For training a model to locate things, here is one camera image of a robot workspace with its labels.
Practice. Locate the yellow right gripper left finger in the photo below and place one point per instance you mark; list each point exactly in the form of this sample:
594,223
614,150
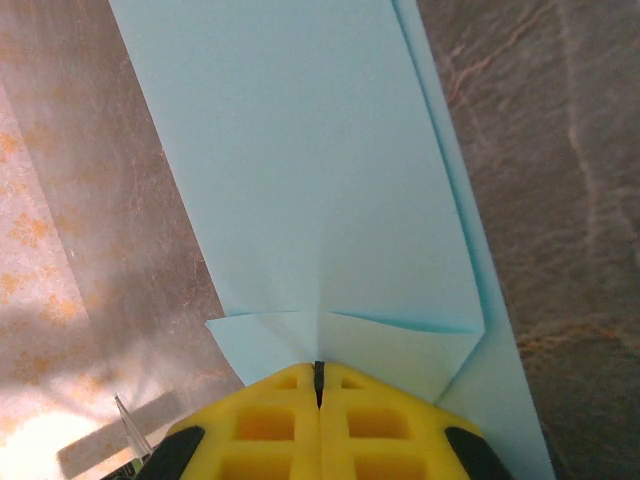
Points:
260,425

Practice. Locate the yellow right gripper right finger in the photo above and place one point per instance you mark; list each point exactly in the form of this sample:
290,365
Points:
380,425

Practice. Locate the light blue paper sheet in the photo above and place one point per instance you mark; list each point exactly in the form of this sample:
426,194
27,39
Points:
300,175

